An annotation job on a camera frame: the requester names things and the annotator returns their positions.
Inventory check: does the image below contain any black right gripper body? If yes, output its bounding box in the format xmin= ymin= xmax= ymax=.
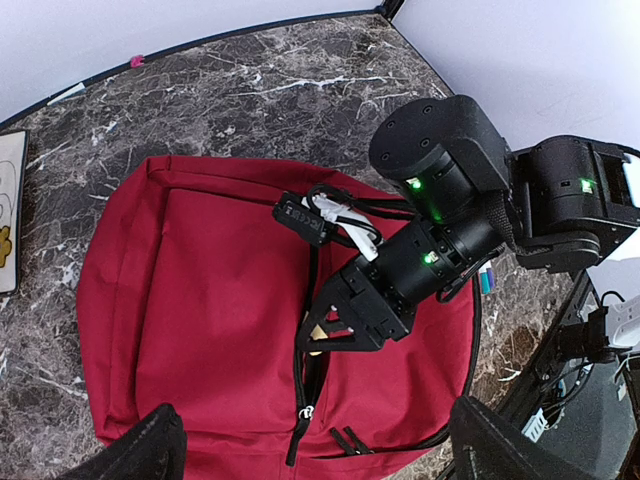
xmin=320 ymin=259 xmax=415 ymax=342

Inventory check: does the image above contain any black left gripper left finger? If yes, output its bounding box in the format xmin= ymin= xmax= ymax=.
xmin=58 ymin=403 xmax=187 ymax=480

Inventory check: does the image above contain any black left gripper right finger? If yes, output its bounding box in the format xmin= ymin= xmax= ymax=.
xmin=449 ymin=396 xmax=593 ymax=480

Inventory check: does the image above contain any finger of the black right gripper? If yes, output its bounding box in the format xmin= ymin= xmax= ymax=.
xmin=296 ymin=287 xmax=385 ymax=353

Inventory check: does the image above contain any yellow pink pastel highlighter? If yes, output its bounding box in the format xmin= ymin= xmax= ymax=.
xmin=309 ymin=325 xmax=329 ymax=356

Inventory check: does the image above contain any purple cap marker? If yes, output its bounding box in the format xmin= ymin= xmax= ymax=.
xmin=479 ymin=266 xmax=496 ymax=295

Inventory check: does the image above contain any red student backpack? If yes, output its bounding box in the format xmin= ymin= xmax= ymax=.
xmin=76 ymin=156 xmax=481 ymax=479

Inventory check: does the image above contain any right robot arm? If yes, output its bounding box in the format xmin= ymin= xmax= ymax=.
xmin=296 ymin=95 xmax=639 ymax=352

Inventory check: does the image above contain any square floral ceramic plate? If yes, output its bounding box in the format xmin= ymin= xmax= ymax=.
xmin=0 ymin=129 xmax=29 ymax=296

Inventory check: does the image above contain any black front rail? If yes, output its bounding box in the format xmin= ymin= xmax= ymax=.
xmin=434 ymin=269 xmax=606 ymax=480

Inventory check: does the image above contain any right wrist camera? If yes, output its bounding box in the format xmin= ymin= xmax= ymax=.
xmin=272 ymin=184 xmax=384 ymax=262

